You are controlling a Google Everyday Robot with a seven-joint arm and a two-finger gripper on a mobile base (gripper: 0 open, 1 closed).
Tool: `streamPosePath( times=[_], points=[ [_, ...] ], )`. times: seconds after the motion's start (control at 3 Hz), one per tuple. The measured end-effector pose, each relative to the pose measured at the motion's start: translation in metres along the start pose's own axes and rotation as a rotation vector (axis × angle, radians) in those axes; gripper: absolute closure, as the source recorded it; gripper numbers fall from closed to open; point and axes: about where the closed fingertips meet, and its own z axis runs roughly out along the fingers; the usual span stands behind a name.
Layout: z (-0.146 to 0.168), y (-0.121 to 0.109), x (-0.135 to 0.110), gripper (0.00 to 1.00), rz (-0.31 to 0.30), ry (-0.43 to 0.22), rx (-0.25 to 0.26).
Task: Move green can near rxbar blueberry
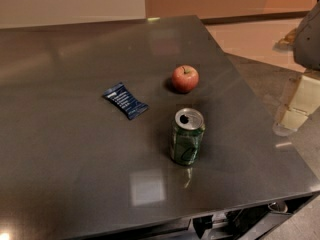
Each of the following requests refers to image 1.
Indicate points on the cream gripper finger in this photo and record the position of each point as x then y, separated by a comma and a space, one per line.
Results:
299, 100

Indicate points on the green soda can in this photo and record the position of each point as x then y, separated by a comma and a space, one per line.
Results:
188, 128

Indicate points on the red apple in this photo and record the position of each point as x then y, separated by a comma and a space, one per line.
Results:
185, 78

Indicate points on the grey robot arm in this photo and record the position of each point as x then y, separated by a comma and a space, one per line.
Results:
306, 42

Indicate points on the blue rxbar wrapper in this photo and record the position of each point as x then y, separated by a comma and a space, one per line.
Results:
122, 98

